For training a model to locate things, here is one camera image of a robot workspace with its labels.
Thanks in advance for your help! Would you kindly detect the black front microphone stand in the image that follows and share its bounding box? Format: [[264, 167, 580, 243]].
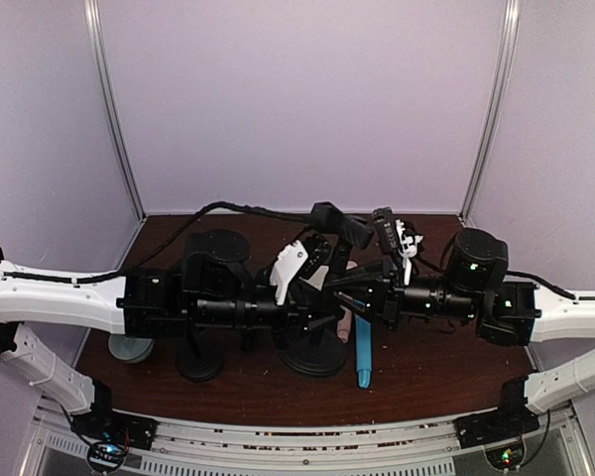
[[279, 201, 374, 378]]

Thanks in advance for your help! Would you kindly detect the black microphone stand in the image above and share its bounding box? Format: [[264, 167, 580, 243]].
[[176, 328, 225, 383], [279, 201, 374, 378]]

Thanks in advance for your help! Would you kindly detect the blue microphone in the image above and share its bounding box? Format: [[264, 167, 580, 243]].
[[354, 315, 373, 390]]

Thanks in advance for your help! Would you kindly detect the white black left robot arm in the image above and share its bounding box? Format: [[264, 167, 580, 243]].
[[0, 202, 354, 423]]

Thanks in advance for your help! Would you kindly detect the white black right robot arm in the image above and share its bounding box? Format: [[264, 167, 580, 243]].
[[324, 228, 595, 418]]

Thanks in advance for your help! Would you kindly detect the black left microphone stand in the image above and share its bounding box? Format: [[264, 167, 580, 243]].
[[176, 328, 225, 383]]

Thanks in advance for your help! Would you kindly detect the beige microphone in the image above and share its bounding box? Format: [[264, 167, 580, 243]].
[[335, 260, 362, 345]]

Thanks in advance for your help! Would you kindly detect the pale green ceramic bowl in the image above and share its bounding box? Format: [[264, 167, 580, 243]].
[[107, 334, 154, 364]]

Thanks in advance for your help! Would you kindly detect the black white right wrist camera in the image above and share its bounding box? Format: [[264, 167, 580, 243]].
[[371, 207, 423, 286]]

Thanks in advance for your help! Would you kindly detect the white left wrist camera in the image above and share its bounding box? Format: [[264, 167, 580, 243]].
[[269, 240, 308, 305]]

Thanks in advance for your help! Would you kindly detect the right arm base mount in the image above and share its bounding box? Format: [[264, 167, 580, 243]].
[[454, 390, 539, 473]]

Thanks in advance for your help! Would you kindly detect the right aluminium frame post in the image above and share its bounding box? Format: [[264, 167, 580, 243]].
[[458, 0, 523, 226]]

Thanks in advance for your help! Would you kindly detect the aluminium frame post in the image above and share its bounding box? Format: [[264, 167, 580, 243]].
[[83, 0, 146, 221], [458, 0, 523, 226]]

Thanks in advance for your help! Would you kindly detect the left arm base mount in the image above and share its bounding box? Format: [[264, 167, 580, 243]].
[[62, 380, 158, 475]]

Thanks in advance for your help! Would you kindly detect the metal front rail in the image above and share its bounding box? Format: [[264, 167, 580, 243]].
[[19, 415, 591, 476]]

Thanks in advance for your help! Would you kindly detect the left aluminium frame post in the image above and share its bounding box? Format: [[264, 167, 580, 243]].
[[83, 0, 146, 221]]

